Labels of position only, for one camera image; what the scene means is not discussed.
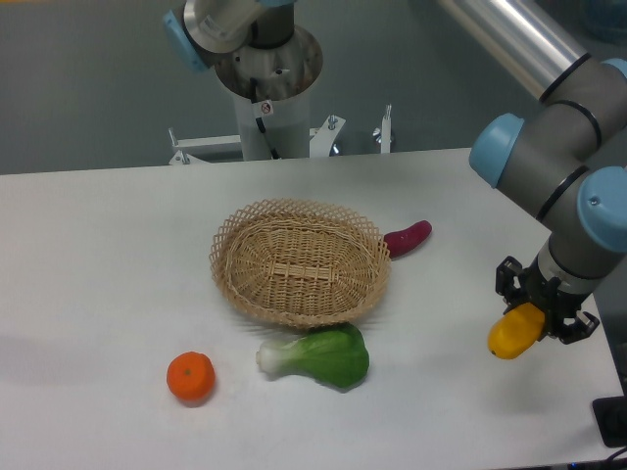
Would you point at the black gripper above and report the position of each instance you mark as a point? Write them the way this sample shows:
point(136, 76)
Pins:
point(566, 323)

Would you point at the yellow mango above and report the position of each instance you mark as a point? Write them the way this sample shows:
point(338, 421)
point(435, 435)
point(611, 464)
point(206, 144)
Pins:
point(517, 331)

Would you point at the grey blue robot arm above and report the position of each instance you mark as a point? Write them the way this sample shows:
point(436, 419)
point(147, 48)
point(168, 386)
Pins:
point(539, 164)

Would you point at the woven wicker basket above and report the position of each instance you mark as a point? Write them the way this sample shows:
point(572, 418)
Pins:
point(299, 263)

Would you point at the black device at table edge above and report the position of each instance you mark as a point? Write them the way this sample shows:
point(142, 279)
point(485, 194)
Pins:
point(610, 414)

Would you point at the purple sweet potato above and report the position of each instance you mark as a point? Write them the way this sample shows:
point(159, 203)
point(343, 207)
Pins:
point(402, 242)

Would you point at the green bok choy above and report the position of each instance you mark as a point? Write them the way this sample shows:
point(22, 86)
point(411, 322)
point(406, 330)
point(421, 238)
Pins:
point(334, 356)

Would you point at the orange tangerine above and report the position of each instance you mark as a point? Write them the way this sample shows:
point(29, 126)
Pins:
point(191, 377)

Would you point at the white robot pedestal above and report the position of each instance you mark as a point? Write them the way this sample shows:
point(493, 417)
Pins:
point(270, 91)

